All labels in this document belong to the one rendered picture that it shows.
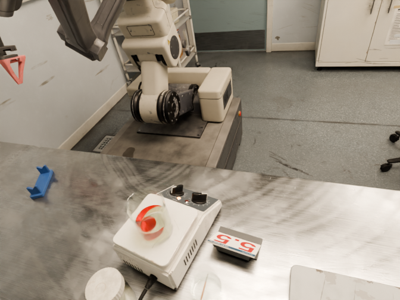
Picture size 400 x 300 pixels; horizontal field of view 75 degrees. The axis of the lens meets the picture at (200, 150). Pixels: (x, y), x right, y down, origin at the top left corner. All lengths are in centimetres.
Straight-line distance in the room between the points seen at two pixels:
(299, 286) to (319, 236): 11
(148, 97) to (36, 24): 119
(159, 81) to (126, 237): 92
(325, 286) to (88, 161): 68
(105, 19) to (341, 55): 232
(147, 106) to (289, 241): 94
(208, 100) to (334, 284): 111
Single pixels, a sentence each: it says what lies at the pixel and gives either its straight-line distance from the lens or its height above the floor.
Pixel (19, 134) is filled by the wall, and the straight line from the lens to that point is 212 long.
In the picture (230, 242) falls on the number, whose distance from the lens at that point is 53.
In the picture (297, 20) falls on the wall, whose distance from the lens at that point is 332.
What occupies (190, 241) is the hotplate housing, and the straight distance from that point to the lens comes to 49.
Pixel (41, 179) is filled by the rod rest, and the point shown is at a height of 76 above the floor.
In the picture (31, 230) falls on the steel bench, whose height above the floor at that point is 75.
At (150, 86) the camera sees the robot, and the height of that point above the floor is 69.
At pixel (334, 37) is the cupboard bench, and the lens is 278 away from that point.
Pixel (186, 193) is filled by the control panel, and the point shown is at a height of 79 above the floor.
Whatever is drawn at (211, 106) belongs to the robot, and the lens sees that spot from 146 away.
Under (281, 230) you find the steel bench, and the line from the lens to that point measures 58.
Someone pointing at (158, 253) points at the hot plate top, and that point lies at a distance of 47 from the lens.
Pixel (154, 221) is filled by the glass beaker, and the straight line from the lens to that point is 42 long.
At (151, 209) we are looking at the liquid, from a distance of 48.
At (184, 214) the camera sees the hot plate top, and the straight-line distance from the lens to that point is 50.
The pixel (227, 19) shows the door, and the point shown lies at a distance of 339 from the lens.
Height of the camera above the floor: 123
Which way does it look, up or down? 40 degrees down
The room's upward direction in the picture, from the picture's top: 11 degrees counter-clockwise
